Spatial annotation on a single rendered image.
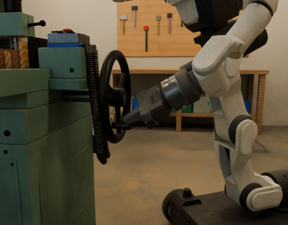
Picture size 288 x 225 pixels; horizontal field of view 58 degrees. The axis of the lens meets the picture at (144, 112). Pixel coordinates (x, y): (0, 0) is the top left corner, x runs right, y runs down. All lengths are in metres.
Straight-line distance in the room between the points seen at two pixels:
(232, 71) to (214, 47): 0.49
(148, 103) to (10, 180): 0.41
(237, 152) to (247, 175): 0.17
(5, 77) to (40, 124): 0.18
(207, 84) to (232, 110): 0.57
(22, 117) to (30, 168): 0.14
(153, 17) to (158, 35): 0.28
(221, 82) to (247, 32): 0.13
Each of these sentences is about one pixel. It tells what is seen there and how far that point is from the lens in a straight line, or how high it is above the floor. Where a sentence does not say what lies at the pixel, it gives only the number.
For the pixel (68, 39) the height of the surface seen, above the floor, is 0.98.
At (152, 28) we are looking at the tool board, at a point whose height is 1.46.
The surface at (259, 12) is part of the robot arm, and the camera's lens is 0.74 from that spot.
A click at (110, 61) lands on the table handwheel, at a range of 0.73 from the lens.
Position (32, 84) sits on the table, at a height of 0.86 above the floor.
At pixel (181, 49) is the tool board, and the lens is 4.13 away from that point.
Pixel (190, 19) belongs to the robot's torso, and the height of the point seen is 1.09.
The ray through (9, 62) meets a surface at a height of 0.92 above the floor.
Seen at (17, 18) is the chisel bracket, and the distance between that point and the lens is 0.93.
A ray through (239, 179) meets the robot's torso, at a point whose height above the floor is 0.38.
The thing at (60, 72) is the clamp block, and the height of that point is 0.89.
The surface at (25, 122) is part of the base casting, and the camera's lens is 0.71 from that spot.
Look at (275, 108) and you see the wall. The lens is 4.43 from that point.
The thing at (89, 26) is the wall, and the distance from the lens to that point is 4.42.
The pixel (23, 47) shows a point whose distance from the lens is 0.87.
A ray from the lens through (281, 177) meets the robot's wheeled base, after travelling 1.54.
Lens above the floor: 0.91
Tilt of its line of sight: 10 degrees down
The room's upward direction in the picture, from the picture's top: straight up
